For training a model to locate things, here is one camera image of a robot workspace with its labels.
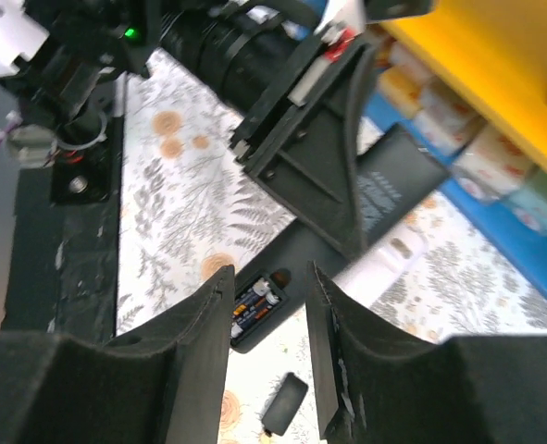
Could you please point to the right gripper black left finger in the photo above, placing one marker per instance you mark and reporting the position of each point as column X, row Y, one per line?
column 162, row 382

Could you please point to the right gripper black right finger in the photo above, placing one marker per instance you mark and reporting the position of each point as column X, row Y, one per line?
column 375, row 383

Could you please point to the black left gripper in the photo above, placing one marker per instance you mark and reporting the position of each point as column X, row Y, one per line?
column 300, row 80

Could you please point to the black remote battery cover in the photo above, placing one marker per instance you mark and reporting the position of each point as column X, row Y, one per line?
column 284, row 405

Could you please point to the black TV remote control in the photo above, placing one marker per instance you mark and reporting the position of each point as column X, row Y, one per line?
column 384, row 184

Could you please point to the white remote control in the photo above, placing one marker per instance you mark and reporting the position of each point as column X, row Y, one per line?
column 381, row 266

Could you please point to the black red AAA battery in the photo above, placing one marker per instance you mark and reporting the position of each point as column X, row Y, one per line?
column 253, row 317

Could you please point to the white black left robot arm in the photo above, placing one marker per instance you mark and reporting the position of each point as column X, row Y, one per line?
column 54, row 53

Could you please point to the yellow pack on shelf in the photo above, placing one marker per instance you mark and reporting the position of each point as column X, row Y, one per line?
column 401, row 91

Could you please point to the white orange soap pack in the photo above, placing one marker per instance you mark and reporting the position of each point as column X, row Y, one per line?
column 491, row 166

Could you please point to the blue shelf unit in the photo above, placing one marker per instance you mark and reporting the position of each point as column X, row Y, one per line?
column 473, row 87

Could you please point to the teal soap pack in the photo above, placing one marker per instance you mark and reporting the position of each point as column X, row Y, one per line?
column 529, row 203

